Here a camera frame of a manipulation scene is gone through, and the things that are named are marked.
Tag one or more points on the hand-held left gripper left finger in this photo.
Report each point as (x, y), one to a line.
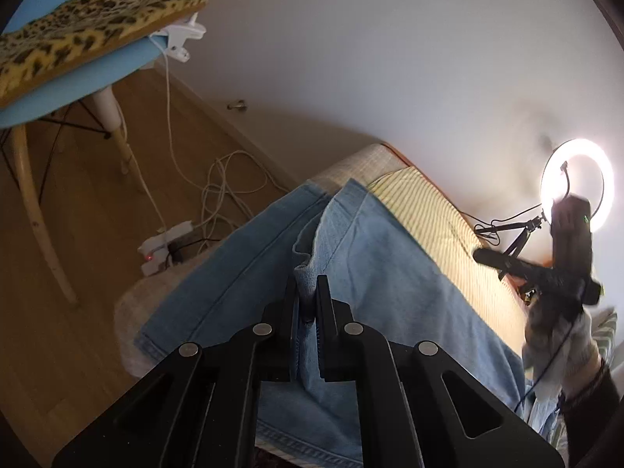
(294, 341)

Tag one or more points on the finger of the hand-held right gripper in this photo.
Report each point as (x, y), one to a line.
(502, 261)

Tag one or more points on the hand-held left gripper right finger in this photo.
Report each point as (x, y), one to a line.
(320, 346)

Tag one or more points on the light blue denim pants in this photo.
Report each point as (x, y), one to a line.
(390, 292)

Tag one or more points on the person's right forearm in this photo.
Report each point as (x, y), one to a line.
(594, 399)

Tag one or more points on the person's right hand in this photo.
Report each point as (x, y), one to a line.
(580, 351)

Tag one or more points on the black tripod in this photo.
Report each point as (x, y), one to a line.
(519, 240)

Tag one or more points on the black phone holder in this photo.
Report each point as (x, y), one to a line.
(568, 180)

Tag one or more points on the pale yellow ribbed blanket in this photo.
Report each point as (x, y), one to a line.
(438, 224)

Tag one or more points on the green white patterned pillow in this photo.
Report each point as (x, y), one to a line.
(607, 336)

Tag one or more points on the black power adapter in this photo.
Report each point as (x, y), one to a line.
(183, 249)

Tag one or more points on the orange bed sheet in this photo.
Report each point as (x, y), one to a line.
(396, 152)

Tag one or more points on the white power strip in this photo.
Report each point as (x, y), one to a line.
(156, 248)

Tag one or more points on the beige checked blanket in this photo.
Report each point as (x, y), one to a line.
(341, 168)

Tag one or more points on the metal door stop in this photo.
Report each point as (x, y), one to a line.
(238, 105)

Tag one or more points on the blue chair with wooden legs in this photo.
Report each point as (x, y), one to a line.
(73, 87)

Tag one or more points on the leopard print cushion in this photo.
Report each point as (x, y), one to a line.
(97, 24)

